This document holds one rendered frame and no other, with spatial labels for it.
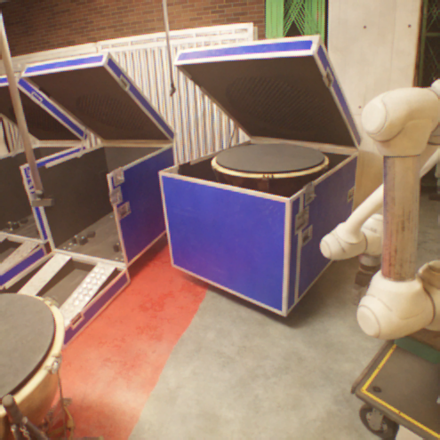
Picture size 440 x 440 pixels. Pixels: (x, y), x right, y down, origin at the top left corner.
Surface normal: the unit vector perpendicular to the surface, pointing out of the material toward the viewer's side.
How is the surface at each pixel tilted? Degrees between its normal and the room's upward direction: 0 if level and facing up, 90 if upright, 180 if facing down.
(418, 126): 86
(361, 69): 90
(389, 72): 90
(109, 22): 90
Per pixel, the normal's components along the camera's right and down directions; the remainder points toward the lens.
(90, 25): -0.29, 0.40
